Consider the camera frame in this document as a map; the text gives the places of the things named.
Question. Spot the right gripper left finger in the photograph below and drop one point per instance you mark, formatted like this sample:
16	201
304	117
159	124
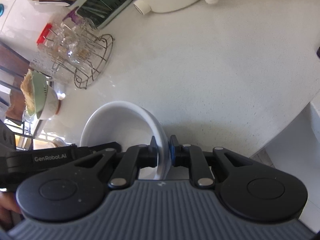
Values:
135	158

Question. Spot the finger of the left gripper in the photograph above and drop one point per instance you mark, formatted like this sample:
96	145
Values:
87	150

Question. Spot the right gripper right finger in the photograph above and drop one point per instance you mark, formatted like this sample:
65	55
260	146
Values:
192	158

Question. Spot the floral ceramic plate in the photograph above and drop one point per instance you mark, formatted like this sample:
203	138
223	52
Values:
57	142

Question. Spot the person left hand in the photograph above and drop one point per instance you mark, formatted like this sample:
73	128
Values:
8	204

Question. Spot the white ceramic bowl orange base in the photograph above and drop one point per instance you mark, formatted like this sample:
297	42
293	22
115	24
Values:
47	103

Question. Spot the green colander basket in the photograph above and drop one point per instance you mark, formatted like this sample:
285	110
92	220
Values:
39	83

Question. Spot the enoki mushroom bundle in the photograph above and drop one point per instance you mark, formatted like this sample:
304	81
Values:
28	91

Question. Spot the red lid glass jar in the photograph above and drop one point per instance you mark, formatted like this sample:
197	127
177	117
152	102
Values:
47	60

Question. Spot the wire glass holder rack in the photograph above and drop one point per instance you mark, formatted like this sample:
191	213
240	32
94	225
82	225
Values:
84	50

